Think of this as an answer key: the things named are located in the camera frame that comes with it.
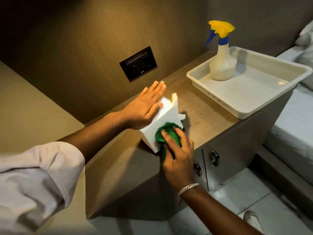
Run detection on person's left hand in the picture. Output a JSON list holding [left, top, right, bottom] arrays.
[[120, 81, 167, 130]]

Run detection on person's right hand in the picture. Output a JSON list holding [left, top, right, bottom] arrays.
[[161, 126, 195, 192]]

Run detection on white tissue box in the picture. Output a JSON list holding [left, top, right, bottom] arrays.
[[138, 93, 186, 154]]

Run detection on green cleaning cloth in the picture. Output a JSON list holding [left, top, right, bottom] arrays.
[[155, 122, 183, 166]]

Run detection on person's left forearm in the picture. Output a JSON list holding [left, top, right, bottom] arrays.
[[58, 111, 128, 164]]

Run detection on person's right forearm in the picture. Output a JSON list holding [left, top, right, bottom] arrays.
[[181, 186, 263, 235]]

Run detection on grey bedside cabinet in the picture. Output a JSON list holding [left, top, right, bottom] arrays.
[[84, 51, 297, 218]]

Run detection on spray bottle with yellow trigger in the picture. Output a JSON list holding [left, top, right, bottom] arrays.
[[204, 20, 238, 81]]

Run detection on white plastic tray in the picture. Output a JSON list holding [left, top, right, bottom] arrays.
[[186, 46, 313, 120]]

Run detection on person's white shoe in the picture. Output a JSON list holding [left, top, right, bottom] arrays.
[[243, 211, 263, 231]]

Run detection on bed with white sheet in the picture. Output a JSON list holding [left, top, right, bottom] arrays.
[[263, 45, 313, 186]]

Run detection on white shirt sleeve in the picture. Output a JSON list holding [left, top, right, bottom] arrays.
[[0, 141, 85, 235]]

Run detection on white pillow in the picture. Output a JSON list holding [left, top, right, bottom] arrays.
[[294, 20, 313, 69]]

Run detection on black wall socket panel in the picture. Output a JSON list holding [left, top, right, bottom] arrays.
[[119, 46, 158, 83]]

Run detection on silver chain bracelet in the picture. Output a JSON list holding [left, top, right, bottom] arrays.
[[178, 183, 200, 196]]

